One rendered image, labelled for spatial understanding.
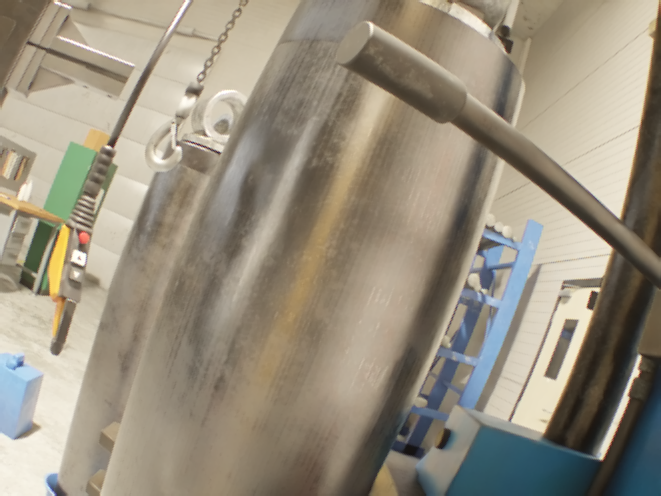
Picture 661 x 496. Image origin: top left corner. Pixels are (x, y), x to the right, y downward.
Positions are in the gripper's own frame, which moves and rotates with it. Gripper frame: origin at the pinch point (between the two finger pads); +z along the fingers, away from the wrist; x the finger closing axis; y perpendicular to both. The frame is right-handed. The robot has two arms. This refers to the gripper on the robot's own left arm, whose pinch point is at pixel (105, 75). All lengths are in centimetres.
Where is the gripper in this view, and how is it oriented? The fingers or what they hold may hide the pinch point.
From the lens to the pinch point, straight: 54.0
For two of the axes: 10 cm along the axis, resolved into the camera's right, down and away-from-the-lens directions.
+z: 8.5, 3.7, 3.6
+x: -3.8, 9.2, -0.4
